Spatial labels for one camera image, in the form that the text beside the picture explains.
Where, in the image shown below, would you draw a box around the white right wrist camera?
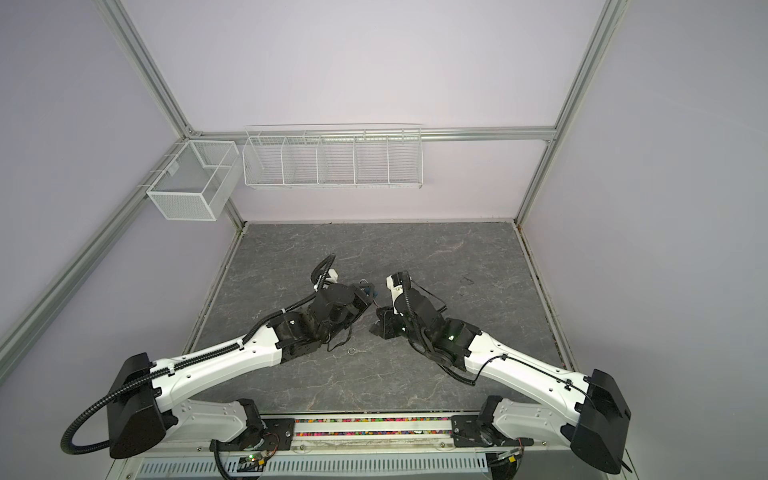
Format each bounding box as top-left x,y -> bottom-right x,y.
386,272 -> 404,306

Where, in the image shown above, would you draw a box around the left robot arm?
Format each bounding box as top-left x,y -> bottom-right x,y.
60,255 -> 375,459

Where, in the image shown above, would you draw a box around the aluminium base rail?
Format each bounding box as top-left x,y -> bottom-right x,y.
107,396 -> 634,479

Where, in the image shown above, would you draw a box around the white mesh box basket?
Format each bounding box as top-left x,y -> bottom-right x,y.
147,140 -> 243,221

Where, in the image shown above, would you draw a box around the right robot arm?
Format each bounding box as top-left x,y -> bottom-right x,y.
372,271 -> 631,475

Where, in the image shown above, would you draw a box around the white wire shelf basket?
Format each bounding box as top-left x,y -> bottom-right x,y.
242,123 -> 424,189

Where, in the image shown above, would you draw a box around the aluminium enclosure frame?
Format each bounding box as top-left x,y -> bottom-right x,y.
0,0 -> 631,480

